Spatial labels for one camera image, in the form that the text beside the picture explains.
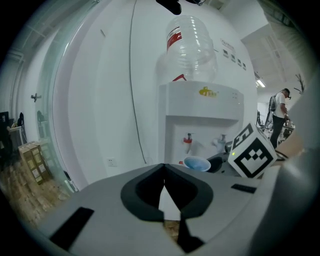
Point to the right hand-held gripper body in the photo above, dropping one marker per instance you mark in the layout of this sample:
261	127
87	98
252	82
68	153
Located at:
255	155

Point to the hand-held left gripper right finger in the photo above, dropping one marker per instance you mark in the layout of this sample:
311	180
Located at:
195	197

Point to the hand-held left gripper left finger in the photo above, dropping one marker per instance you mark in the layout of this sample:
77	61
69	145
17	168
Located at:
140	197

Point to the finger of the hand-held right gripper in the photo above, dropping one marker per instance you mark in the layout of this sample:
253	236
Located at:
216	164

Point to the blue cup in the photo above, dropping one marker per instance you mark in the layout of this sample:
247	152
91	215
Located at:
197	163

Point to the person's right forearm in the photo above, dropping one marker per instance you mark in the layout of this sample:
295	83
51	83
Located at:
295	145

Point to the white water dispenser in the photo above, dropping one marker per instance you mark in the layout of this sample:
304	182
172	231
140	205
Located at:
202	112

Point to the clear water bottle red label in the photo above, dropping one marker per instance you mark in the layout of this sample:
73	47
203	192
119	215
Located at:
190	55

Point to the door bottom clamp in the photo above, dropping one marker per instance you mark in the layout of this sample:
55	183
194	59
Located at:
70	182

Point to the ceiling light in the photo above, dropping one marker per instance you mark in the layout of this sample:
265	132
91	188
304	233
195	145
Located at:
260	83

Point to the olive cardboard box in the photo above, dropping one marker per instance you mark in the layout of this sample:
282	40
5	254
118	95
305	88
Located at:
42	160
31	165

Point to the frosted glass door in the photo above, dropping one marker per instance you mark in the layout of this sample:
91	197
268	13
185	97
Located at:
57	100

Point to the white wall socket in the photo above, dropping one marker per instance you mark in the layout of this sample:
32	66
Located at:
111	162

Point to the wall control panel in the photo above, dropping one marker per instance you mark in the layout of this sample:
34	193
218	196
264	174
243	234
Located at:
244	66
239	62
225	52
233	57

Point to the white wall sign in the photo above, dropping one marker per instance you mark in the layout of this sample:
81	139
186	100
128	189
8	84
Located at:
227	43

